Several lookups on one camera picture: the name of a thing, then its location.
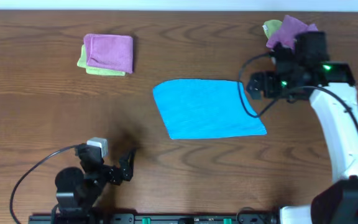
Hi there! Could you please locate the folded purple cloth left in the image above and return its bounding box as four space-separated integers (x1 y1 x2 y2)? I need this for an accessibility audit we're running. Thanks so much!
83 34 134 73

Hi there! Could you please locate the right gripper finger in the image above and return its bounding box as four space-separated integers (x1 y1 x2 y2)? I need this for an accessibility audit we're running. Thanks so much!
247 86 262 100
247 72 265 88

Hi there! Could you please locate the blue cloth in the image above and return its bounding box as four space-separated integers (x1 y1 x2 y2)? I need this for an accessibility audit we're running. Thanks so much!
153 79 267 139

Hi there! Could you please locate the folded green cloth left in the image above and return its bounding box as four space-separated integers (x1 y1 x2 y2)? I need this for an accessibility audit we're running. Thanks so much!
77 45 126 77

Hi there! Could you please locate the purple cloth right pile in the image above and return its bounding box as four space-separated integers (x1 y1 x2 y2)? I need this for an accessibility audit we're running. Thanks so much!
266 15 318 50

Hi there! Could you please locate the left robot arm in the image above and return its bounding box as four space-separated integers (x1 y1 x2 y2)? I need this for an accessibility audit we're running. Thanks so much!
51 145 137 223

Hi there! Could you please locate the green cloth right pile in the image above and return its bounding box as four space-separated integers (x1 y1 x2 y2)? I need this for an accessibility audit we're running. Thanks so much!
262 19 282 39

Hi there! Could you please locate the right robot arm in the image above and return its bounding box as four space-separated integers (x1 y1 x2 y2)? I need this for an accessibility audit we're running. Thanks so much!
246 61 358 223

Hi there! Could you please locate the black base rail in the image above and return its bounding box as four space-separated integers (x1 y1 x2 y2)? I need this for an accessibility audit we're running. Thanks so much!
27 212 280 224

